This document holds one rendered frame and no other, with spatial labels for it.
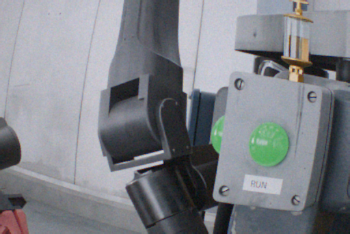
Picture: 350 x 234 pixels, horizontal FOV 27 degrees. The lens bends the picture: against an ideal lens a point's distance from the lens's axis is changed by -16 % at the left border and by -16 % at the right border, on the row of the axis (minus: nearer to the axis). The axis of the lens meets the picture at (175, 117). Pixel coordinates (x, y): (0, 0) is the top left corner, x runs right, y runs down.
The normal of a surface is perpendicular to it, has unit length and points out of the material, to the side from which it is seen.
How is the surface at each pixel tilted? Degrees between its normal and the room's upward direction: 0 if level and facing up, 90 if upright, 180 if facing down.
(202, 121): 90
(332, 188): 90
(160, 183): 71
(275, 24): 90
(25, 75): 90
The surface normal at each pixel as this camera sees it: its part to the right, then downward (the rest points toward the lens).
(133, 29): -0.64, -0.32
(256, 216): -0.44, -0.01
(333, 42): -0.97, -0.11
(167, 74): 0.73, -0.24
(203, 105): -0.01, 0.05
